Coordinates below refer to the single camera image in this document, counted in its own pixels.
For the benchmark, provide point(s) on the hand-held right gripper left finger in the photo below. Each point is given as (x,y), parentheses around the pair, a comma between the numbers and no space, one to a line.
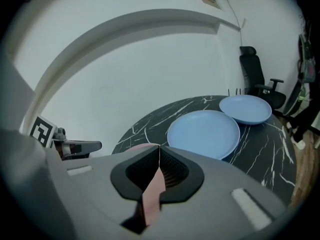
(100,196)

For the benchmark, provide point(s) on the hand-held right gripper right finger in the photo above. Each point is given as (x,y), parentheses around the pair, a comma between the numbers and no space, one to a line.
(212,196)

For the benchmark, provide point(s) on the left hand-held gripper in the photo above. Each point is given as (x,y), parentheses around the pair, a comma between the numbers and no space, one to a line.
(41,132)

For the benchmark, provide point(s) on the big pink plate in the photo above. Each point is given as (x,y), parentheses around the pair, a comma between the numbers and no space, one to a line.
(152,204)

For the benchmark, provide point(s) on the big blue plate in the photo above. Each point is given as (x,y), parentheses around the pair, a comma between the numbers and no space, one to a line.
(202,134)
(246,109)

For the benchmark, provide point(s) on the white router black antennas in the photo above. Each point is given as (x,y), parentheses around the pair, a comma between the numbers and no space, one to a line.
(228,92)

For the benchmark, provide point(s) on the black office chair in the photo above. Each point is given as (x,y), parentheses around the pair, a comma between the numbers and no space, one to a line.
(252,69)

